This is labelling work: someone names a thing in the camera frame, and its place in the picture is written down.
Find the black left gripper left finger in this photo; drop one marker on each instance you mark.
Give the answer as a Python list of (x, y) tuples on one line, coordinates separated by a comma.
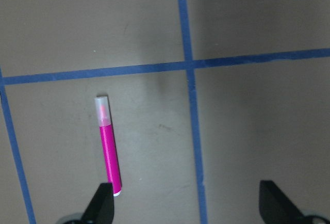
[(101, 207)]

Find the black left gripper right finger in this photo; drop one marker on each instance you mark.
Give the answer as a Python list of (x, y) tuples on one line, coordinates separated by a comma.
[(275, 207)]

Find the pink marker pen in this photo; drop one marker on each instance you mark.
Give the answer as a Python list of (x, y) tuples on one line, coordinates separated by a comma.
[(108, 144)]

